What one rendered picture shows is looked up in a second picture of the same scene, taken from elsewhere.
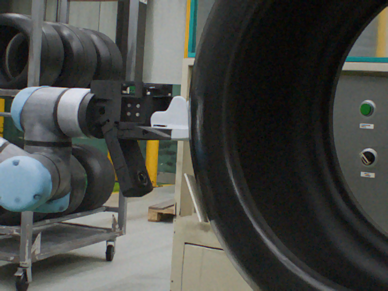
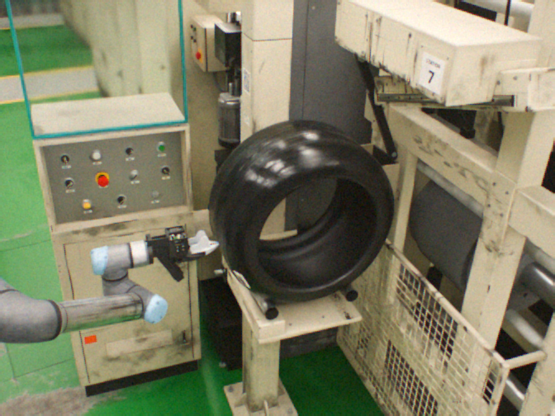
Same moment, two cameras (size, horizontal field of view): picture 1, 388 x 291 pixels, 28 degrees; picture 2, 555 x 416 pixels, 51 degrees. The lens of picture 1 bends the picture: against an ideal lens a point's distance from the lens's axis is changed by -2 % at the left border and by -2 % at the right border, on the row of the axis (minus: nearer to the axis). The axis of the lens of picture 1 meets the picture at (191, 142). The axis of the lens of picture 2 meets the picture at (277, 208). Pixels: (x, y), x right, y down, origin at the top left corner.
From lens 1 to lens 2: 144 cm
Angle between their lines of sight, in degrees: 60
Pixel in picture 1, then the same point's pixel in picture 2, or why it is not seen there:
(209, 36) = (247, 225)
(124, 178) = (177, 276)
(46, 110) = (125, 263)
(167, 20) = not seen: outside the picture
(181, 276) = (65, 262)
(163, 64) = not seen: outside the picture
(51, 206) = not seen: hidden behind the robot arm
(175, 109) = (203, 242)
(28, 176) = (163, 305)
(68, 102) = (139, 256)
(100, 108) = (154, 251)
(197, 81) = (243, 242)
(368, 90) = (159, 137)
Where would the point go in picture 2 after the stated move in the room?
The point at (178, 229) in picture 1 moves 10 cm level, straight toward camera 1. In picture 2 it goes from (57, 238) to (74, 247)
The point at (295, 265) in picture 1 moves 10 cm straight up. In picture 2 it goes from (288, 287) to (290, 261)
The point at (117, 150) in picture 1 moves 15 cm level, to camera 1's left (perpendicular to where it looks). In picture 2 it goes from (171, 266) to (133, 291)
